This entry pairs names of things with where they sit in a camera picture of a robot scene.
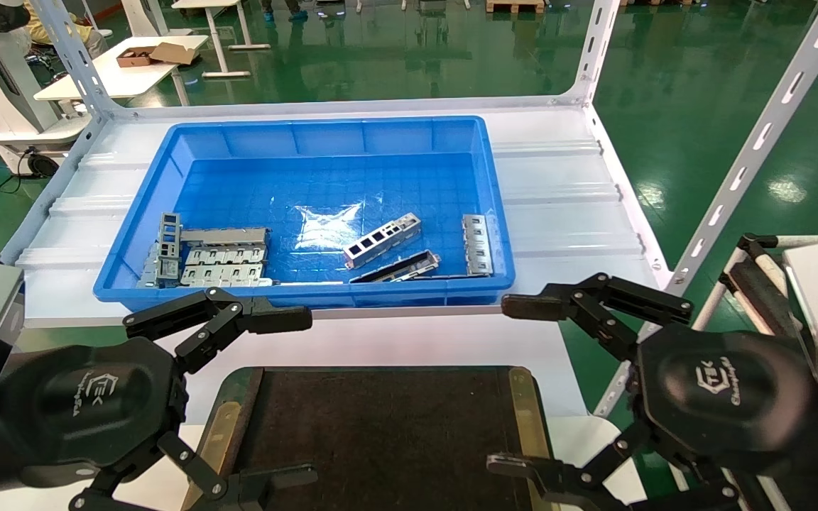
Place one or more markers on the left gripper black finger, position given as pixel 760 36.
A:
pixel 274 319
pixel 260 486

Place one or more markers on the white table with cardboard box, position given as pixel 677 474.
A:
pixel 118 78

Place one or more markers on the blue plastic bin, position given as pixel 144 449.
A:
pixel 309 184

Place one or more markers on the metal plate with square cutouts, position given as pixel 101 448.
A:
pixel 398 228
pixel 467 245

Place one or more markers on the upright grey metal bracket part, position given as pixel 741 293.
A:
pixel 168 266

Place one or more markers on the flat grey metal plate part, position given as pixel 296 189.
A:
pixel 228 235
pixel 224 275
pixel 228 256

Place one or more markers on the dark mat with brass edges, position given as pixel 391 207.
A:
pixel 380 440

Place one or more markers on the white table with pedestal legs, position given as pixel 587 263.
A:
pixel 221 42

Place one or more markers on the white slotted shelf post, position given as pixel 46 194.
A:
pixel 776 110
pixel 74 39
pixel 611 28

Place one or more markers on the wooden pallet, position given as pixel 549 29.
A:
pixel 515 6

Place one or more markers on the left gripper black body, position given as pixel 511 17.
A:
pixel 82 411

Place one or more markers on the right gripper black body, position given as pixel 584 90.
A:
pixel 721 394

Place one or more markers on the open brown cardboard box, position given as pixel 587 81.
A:
pixel 171 53

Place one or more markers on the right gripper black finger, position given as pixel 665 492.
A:
pixel 537 305
pixel 558 482

